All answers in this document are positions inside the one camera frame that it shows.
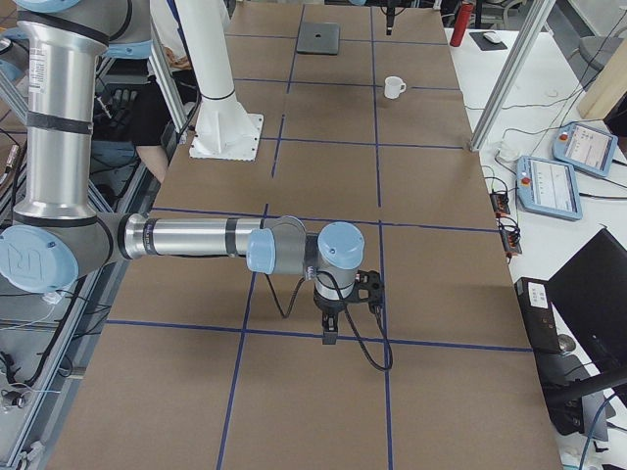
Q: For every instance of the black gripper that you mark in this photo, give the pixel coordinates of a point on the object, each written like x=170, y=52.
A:
x=329, y=306

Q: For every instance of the white cup with handle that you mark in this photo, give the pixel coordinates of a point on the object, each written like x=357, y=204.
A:
x=394, y=87

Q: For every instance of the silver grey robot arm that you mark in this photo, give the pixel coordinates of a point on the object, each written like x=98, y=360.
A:
x=57, y=237

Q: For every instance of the black open laptop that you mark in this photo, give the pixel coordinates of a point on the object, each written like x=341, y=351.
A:
x=589, y=293

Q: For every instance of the silver closed laptop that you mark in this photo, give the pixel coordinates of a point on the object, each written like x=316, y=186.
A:
x=318, y=39

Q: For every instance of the black computer box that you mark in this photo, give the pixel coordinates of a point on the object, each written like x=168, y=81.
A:
x=538, y=316

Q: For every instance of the orange black USB hub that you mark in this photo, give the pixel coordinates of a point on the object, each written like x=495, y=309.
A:
x=500, y=205

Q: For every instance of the blue teach pendant near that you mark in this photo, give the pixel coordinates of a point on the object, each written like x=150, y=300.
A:
x=548, y=187

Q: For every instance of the blue teach pendant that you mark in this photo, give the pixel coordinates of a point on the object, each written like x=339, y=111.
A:
x=588, y=149
x=548, y=187

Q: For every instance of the blue teach pendant far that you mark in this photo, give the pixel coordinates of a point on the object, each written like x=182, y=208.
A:
x=588, y=149

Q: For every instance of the white computer mouse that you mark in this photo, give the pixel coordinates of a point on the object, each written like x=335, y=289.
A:
x=492, y=37

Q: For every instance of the red bottle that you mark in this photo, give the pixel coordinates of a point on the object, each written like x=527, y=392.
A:
x=463, y=16

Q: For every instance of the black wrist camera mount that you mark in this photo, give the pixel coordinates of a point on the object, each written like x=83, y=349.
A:
x=368, y=288

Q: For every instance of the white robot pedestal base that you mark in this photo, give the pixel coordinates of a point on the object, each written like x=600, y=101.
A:
x=223, y=129

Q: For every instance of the aluminium frame post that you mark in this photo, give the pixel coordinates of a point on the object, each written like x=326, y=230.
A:
x=515, y=60

